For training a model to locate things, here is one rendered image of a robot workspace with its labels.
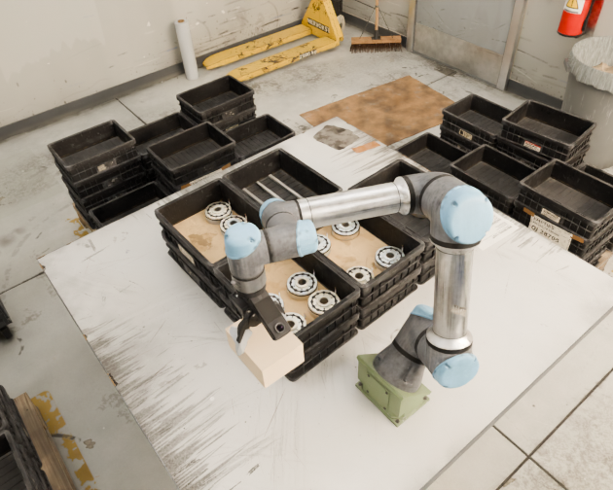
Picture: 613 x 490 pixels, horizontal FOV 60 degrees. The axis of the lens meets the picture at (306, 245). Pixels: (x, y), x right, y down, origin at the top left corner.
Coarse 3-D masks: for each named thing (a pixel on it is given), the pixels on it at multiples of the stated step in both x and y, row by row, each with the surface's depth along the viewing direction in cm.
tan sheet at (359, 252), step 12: (324, 228) 200; (360, 228) 200; (336, 240) 196; (348, 240) 195; (360, 240) 195; (372, 240) 195; (336, 252) 191; (348, 252) 191; (360, 252) 191; (372, 252) 191; (348, 264) 187; (360, 264) 186
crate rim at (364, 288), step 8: (384, 216) 189; (392, 224) 186; (408, 232) 182; (416, 240) 180; (416, 248) 177; (320, 256) 176; (408, 256) 174; (336, 264) 173; (392, 264) 172; (400, 264) 173; (344, 272) 171; (384, 272) 170; (392, 272) 172; (352, 280) 168; (376, 280) 168; (360, 288) 166; (368, 288) 167
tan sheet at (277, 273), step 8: (272, 264) 188; (280, 264) 188; (288, 264) 188; (296, 264) 188; (272, 272) 186; (280, 272) 185; (288, 272) 185; (296, 272) 185; (272, 280) 183; (280, 280) 183; (272, 288) 180; (280, 288) 180; (320, 288) 179; (280, 296) 178; (288, 296) 178; (288, 304) 175; (296, 304) 175; (304, 304) 175; (296, 312) 172; (304, 312) 172; (312, 320) 170
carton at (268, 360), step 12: (228, 336) 134; (252, 336) 131; (264, 336) 131; (288, 336) 130; (252, 348) 128; (264, 348) 128; (276, 348) 128; (288, 348) 128; (300, 348) 129; (252, 360) 126; (264, 360) 126; (276, 360) 126; (288, 360) 129; (300, 360) 132; (252, 372) 132; (264, 372) 124; (276, 372) 128; (264, 384) 128
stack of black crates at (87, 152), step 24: (48, 144) 295; (72, 144) 303; (96, 144) 312; (120, 144) 311; (72, 168) 280; (96, 168) 290; (120, 168) 298; (72, 192) 302; (96, 192) 297; (120, 192) 307
